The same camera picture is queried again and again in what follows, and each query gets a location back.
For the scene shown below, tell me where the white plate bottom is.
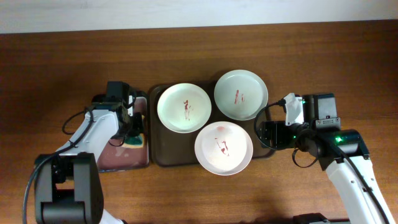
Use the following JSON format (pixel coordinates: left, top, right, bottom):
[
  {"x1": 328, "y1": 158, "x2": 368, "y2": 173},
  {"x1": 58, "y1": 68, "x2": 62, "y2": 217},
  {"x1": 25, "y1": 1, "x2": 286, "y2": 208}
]
[{"x1": 195, "y1": 121, "x2": 254, "y2": 176}]

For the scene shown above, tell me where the large brown serving tray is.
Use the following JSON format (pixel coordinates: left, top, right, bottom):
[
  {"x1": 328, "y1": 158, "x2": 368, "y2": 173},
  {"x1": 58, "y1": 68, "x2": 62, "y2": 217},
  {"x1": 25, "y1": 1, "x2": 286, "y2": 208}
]
[{"x1": 149, "y1": 81, "x2": 275, "y2": 167}]

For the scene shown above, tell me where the small black tray with water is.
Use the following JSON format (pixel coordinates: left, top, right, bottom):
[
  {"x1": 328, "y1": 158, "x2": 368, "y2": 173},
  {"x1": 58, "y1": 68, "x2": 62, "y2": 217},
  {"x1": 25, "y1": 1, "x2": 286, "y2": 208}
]
[{"x1": 97, "y1": 91, "x2": 149, "y2": 172}]

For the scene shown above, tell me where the white plate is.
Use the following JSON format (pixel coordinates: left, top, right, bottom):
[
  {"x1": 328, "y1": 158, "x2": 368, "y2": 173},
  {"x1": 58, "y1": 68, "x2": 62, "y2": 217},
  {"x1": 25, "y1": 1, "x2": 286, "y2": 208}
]
[
  {"x1": 195, "y1": 121, "x2": 254, "y2": 176},
  {"x1": 157, "y1": 83, "x2": 212, "y2": 134},
  {"x1": 214, "y1": 70, "x2": 269, "y2": 121}
]

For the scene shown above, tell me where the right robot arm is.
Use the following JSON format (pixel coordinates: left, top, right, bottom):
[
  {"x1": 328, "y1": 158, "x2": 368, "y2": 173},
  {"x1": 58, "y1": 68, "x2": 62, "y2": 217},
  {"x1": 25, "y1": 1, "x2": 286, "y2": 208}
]
[{"x1": 254, "y1": 93, "x2": 395, "y2": 223}]

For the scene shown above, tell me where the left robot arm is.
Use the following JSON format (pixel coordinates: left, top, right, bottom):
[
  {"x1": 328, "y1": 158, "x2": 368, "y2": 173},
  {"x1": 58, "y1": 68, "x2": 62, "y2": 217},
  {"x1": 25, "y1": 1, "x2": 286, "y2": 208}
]
[{"x1": 25, "y1": 82, "x2": 143, "y2": 223}]

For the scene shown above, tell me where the green yellow sponge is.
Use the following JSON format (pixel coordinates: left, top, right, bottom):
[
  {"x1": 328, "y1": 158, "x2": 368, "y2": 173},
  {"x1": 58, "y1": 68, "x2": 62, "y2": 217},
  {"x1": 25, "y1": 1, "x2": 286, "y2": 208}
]
[{"x1": 122, "y1": 132, "x2": 145, "y2": 149}]

